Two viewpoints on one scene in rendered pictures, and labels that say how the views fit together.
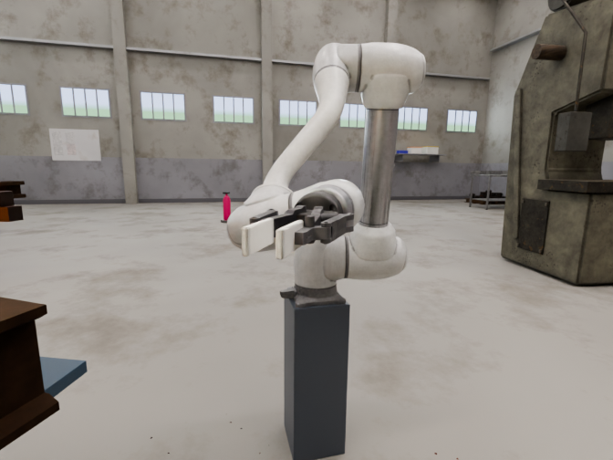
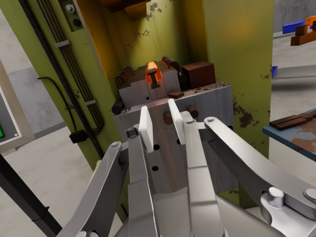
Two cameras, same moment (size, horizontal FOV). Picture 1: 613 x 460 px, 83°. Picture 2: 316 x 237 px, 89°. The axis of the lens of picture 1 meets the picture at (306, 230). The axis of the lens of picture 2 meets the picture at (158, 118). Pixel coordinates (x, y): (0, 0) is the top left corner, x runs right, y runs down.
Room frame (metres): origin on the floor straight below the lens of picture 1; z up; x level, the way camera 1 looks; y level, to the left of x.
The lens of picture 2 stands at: (0.54, -0.01, 1.08)
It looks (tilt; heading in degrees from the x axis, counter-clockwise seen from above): 24 degrees down; 167
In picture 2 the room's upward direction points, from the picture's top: 16 degrees counter-clockwise
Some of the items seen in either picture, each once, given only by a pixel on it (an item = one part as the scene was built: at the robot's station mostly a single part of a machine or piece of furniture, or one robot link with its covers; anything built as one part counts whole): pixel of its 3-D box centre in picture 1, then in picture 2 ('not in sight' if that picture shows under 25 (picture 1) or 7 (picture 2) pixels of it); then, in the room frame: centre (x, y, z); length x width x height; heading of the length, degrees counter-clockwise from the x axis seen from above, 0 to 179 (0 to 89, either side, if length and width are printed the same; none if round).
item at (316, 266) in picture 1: (318, 253); not in sight; (1.22, -0.05, 0.77); 0.18 x 0.16 x 0.22; 89
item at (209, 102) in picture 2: not in sight; (173, 123); (-0.17, 0.23, 0.69); 0.56 x 0.38 x 0.45; 163
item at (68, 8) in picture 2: not in sight; (73, 15); (-0.18, -0.03, 1.25); 0.03 x 0.03 x 0.07; 73
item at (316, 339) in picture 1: (314, 371); not in sight; (1.22, -0.04, 0.30); 0.20 x 0.20 x 0.60; 14
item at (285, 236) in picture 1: (290, 238); (146, 126); (0.37, 0.02, 0.99); 0.07 x 0.01 x 0.03; 163
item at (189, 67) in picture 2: not in sight; (197, 74); (0.02, 0.30, 0.95); 0.12 x 0.09 x 0.07; 163
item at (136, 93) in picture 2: not in sight; (149, 77); (-0.17, 0.17, 0.96); 0.42 x 0.20 x 0.09; 163
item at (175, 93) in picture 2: not in sight; (176, 94); (0.08, 0.18, 0.92); 0.04 x 0.03 x 0.01; 14
